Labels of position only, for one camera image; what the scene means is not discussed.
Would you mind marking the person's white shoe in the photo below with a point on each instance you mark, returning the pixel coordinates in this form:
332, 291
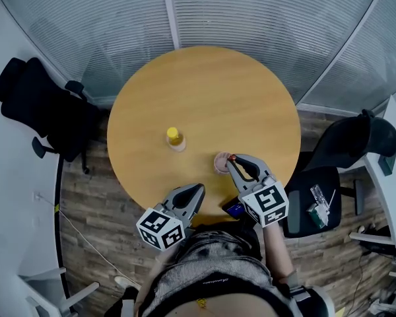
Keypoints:
125, 282

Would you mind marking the green packet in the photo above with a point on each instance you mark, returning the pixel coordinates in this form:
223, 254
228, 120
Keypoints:
317, 216

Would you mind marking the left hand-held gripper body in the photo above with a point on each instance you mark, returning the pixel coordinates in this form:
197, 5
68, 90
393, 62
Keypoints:
160, 230

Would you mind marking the glass partition with blinds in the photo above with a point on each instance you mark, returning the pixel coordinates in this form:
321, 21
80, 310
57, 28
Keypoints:
250, 18

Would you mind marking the white stick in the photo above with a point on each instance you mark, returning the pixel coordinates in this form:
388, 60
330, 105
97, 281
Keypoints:
332, 197

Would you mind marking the person's torso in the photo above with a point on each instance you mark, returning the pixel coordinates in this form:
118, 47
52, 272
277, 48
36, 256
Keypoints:
211, 269

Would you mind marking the person's left forearm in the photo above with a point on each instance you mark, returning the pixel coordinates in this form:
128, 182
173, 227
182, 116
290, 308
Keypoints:
163, 261

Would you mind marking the white wall outlet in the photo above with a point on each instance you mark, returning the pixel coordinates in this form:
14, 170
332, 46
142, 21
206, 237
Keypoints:
37, 197

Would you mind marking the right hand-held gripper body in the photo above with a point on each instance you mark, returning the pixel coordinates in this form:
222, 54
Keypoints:
265, 203

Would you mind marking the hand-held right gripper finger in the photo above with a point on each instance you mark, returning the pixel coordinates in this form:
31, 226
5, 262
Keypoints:
262, 168
239, 183

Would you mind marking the yellow-capped clear bottle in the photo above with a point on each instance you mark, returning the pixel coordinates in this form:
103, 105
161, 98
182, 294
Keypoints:
175, 140

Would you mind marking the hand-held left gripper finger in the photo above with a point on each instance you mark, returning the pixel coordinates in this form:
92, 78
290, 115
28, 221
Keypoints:
198, 203
171, 198

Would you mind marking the white curved desk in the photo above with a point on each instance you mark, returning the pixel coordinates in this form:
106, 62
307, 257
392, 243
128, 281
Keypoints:
394, 203

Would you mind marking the dark green box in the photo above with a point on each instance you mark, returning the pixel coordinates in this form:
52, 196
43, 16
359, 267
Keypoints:
387, 165

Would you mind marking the white metal frame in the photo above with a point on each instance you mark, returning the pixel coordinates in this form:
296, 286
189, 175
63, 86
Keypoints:
85, 291

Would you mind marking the yellow pendant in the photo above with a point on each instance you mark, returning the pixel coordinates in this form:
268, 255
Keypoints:
201, 304

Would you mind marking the yellow tag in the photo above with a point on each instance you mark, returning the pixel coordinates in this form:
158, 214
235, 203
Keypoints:
56, 208

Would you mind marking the person's right forearm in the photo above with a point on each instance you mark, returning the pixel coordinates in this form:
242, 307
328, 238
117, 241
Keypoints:
277, 249

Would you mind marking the pink cup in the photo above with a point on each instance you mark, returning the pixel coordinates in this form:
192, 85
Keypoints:
220, 164

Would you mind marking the red stirring stick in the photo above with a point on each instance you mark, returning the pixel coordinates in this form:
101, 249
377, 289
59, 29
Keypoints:
231, 158

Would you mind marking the black office chair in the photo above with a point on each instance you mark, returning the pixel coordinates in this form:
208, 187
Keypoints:
43, 111
353, 144

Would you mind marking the clear plastic packaging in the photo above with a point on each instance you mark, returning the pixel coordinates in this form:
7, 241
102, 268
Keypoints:
320, 198

